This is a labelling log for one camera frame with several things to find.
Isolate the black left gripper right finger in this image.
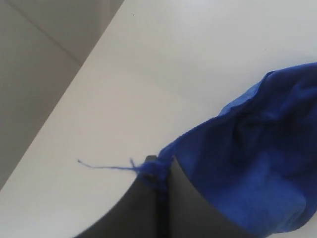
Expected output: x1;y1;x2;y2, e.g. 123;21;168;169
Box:
167;157;255;238

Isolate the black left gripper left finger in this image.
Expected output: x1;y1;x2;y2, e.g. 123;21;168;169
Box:
76;155;159;238

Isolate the blue microfiber cloth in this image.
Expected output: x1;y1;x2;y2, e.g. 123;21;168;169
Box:
78;61;317;226

